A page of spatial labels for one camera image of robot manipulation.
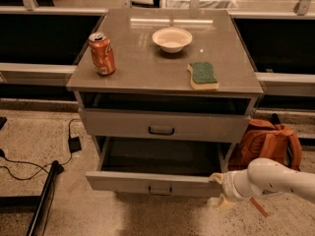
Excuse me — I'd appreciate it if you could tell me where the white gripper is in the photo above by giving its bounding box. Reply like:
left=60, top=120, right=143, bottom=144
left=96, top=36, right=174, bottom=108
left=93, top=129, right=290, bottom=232
left=209, top=170, right=251, bottom=209

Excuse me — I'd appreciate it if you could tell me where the grey drawer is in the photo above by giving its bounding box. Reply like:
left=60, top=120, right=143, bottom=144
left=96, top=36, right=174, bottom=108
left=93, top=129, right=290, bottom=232
left=86, top=138, right=232, bottom=198
left=79, top=108, right=250, bottom=143

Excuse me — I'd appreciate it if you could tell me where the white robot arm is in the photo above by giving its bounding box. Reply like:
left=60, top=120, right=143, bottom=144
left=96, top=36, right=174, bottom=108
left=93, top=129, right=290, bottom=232
left=209, top=157, right=315, bottom=209

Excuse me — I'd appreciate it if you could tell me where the grey drawer cabinet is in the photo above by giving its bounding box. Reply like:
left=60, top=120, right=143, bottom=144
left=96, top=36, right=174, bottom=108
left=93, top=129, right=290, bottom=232
left=66, top=8, right=265, bottom=195

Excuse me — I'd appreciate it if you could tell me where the grey top drawer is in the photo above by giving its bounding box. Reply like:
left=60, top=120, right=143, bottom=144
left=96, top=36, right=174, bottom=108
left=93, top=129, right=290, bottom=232
left=79, top=108, right=250, bottom=143

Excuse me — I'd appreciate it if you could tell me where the orange backpack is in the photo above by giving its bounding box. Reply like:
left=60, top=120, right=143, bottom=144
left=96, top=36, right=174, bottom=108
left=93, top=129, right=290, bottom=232
left=228, top=114, right=302, bottom=170

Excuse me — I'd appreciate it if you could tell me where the green yellow sponge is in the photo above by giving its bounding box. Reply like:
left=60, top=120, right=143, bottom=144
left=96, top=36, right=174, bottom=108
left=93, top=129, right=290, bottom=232
left=187, top=62, right=219, bottom=90

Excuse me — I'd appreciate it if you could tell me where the black power adapter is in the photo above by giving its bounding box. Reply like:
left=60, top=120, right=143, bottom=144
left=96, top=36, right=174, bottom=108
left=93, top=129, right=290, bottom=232
left=68, top=137, right=82, bottom=153

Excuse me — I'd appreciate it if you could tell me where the white bowl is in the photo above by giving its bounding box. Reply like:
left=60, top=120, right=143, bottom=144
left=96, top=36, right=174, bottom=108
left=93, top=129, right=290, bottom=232
left=152, top=28, right=193, bottom=53

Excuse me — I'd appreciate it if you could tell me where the black stand leg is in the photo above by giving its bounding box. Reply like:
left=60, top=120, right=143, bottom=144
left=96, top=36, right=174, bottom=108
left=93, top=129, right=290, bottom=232
left=0, top=160, right=63, bottom=236

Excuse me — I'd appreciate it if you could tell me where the orange soda can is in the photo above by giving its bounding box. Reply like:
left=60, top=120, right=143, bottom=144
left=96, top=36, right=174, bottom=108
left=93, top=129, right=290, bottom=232
left=89, top=32, right=115, bottom=76

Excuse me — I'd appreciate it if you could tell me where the black cable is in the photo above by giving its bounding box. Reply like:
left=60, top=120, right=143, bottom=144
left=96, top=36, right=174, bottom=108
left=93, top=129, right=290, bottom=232
left=0, top=118, right=82, bottom=182

